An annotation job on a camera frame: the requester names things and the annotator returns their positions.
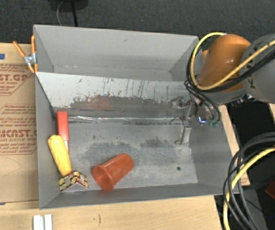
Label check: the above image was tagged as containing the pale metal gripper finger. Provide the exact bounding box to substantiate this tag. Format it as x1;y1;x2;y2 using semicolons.
174;121;192;145
171;97;192;119

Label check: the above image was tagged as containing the grey metal bin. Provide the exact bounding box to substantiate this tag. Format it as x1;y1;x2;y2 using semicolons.
33;24;240;210

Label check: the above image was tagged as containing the orange plastic cup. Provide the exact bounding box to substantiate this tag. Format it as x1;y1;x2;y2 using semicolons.
92;153;135;192

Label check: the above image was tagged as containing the red yellow patterned angle piece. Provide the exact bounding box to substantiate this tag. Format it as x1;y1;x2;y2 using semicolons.
58;171;89;192

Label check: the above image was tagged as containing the red flat block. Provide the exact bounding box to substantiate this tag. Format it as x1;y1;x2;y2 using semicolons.
56;111;70;153

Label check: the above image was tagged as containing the yellow oblong toy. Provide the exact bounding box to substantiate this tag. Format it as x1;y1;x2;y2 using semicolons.
47;134;73;177

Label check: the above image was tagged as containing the brown cardboard board, red print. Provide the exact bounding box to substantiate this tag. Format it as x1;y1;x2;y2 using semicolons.
0;41;40;206

